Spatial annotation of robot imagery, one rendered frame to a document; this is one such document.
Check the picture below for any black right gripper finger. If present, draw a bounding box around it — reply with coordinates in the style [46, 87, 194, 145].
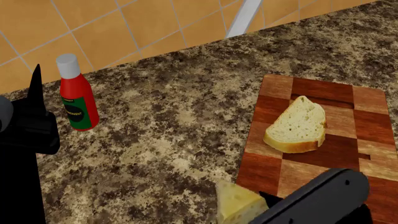
[258, 190, 284, 209]

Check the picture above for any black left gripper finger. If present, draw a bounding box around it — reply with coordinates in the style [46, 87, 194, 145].
[27, 63, 48, 114]

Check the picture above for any yellow cheese wedge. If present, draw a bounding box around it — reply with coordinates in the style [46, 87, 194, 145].
[215, 179, 269, 224]

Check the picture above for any slice of white bread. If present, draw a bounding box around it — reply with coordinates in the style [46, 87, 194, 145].
[263, 95, 328, 154]

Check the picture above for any red ketchup bottle white cap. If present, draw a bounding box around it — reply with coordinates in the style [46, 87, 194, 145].
[55, 53, 100, 133]

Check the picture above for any checkered wooden cutting board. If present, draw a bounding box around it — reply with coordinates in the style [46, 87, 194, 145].
[236, 73, 398, 224]

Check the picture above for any white metal bar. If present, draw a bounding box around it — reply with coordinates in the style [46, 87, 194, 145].
[224, 0, 262, 39]

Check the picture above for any grey rounded wrist camera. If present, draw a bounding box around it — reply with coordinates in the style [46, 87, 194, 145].
[0, 95, 15, 132]

